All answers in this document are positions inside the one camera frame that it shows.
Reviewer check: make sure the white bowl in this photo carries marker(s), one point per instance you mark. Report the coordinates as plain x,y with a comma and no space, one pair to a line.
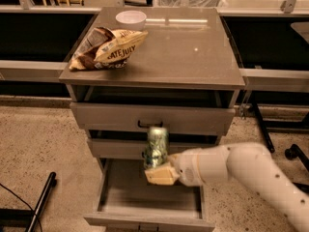
131,20

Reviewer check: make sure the grey bottom drawer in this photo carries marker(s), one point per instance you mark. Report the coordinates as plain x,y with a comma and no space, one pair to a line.
126,200

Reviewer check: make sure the green soda can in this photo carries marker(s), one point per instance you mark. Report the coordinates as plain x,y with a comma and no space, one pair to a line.
156,147

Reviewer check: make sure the yellow brown chip bag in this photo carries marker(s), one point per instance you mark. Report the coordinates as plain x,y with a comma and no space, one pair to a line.
106,49

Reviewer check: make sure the grey drawer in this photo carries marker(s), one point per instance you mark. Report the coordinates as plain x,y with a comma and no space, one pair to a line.
126,200
132,150
179,120

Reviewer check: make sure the black chair base legs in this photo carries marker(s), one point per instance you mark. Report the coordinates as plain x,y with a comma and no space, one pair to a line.
285,132

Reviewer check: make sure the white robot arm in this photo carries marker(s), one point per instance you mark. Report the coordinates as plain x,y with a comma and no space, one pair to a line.
250,163

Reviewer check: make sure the grey drawer cabinet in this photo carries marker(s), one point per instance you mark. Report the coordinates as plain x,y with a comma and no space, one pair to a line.
185,61

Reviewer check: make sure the black stand leg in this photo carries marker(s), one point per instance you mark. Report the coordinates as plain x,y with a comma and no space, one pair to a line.
28,219

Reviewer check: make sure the grey middle drawer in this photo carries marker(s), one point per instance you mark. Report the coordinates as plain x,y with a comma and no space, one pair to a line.
132,150

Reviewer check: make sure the grey metal rail frame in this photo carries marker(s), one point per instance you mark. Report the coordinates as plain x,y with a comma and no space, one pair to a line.
42,71

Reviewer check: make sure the grey top drawer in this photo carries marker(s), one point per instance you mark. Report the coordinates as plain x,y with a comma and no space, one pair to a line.
179,120

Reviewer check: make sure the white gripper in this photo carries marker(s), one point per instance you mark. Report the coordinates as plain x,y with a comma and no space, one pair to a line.
187,168

